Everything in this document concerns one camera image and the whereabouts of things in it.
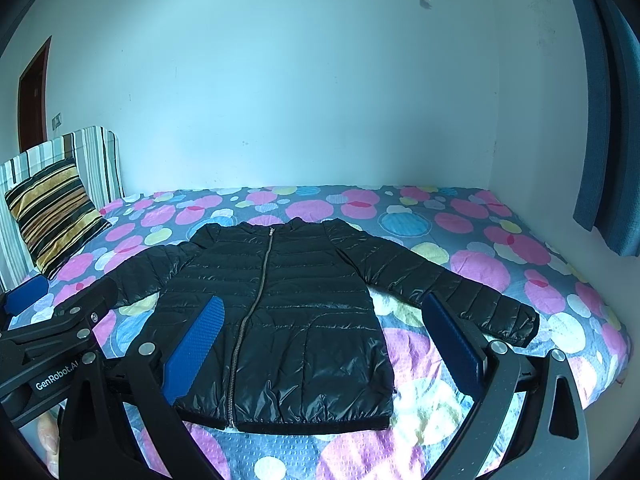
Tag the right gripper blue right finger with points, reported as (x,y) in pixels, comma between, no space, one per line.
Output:
(550,440)

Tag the blue curtain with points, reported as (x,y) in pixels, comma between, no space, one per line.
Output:
(608,196)

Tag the wall switch plate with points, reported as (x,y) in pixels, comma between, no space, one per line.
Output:
(56,121)

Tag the black puffer jacket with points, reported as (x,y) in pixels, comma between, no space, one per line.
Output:
(300,350)

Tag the polka dot bed sheet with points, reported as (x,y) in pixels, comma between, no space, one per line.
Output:
(468,232)

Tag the dark wooden door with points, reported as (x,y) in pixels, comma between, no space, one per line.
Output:
(31,102)

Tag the gold black striped pillow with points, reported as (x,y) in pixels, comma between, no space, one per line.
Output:
(55,215)

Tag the person's left hand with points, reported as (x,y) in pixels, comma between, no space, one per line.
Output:
(47,430)

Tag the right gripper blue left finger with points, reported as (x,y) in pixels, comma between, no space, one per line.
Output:
(96,438)

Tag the striped headboard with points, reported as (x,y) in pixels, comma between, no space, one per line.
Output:
(95,151)

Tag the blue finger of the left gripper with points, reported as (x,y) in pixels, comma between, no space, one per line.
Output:
(21,297)

